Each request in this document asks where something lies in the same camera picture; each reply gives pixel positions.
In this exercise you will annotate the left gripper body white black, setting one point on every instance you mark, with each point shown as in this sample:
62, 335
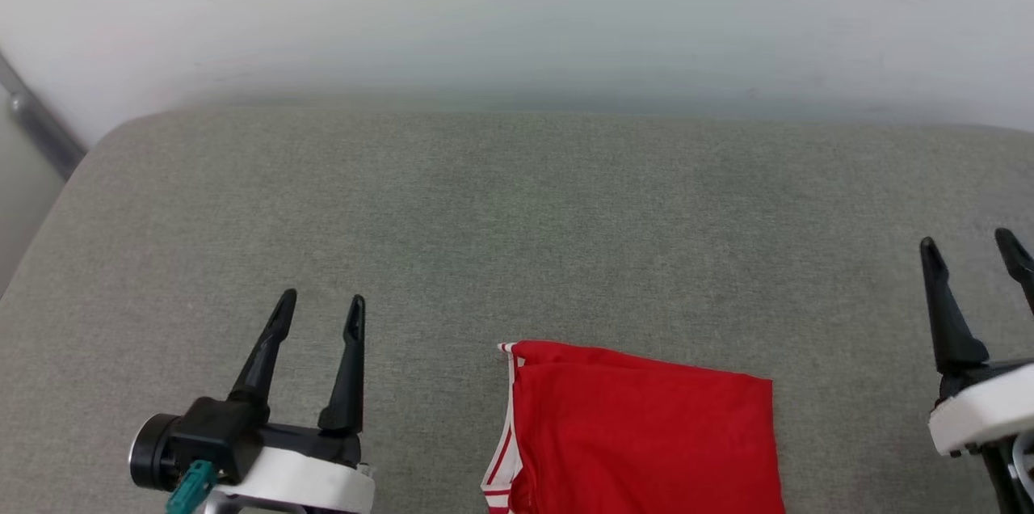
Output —
307, 478

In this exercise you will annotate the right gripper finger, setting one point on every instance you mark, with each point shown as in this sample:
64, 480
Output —
1019, 259
953, 328

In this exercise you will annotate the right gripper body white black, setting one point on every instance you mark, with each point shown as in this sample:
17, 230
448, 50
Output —
985, 413

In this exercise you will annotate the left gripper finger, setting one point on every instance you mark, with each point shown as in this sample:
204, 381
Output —
266, 352
347, 385

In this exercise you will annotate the red and white jersey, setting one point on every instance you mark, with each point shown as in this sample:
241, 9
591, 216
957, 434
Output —
646, 441

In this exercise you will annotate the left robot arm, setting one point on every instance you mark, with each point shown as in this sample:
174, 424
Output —
258, 507

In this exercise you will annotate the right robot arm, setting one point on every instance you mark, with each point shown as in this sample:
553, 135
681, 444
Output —
1002, 478

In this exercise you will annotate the grey fabric sofa cushion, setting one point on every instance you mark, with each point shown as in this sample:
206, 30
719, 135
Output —
517, 239

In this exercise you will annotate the grey metal pipe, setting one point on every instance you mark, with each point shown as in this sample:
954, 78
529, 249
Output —
40, 126

